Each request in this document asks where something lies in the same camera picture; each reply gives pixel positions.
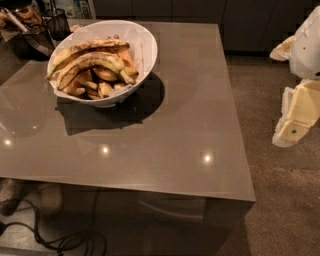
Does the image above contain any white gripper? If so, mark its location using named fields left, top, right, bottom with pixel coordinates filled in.
left=269, top=6, right=320, bottom=147

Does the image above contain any white bowl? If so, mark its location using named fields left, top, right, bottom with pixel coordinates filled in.
left=47, top=20, right=158, bottom=108

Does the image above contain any black mesh cup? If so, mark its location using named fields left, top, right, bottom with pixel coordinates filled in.
left=43, top=9, right=71, bottom=41

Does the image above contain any black mesh basket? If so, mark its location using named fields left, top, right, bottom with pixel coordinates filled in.
left=13, top=25, right=55, bottom=61

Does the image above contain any snack bag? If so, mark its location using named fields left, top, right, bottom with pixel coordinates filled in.
left=0, top=4, right=43, bottom=30

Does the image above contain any black floor cable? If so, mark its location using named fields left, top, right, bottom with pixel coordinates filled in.
left=0, top=189, right=108, bottom=256

